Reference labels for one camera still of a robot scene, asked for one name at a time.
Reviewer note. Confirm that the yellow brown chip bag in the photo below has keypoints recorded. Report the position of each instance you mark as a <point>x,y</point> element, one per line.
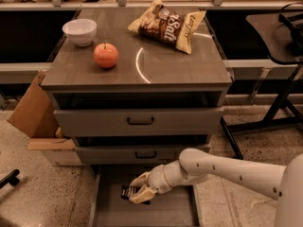
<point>166,26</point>

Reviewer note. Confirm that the middle grey drawer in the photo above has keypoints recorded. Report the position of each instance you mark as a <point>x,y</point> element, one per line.
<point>136,149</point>

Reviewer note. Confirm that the white bowl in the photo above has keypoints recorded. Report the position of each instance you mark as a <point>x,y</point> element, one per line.
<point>80,32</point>

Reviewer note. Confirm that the top grey drawer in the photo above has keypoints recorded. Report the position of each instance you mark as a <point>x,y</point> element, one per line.
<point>139,114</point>

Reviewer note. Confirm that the bottom grey drawer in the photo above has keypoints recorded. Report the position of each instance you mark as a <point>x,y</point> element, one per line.
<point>174,209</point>

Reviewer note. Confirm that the brown cardboard box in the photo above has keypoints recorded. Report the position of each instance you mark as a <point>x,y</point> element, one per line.
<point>34,117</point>

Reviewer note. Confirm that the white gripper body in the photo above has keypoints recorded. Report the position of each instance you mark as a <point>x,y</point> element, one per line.
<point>156,178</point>

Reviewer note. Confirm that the black rxbar chocolate bar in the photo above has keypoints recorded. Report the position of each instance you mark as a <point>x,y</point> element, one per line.
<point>127,191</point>

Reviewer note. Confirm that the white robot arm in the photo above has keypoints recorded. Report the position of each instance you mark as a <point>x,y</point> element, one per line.
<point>281,183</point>

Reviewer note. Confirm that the grey wooden drawer cabinet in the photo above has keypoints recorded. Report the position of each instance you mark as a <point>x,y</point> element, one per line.
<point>143,65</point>

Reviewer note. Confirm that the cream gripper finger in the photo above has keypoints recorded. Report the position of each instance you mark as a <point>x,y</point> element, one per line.
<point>140,194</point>
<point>141,180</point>

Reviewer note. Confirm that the grey drawer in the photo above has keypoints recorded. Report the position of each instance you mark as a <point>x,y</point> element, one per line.
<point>174,209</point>
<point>136,149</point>
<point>139,114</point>

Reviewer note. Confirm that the black chair leg caster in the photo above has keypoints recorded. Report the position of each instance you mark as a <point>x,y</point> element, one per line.
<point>11,178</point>

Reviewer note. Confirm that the orange apple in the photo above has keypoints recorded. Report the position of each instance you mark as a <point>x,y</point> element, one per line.
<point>105,55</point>

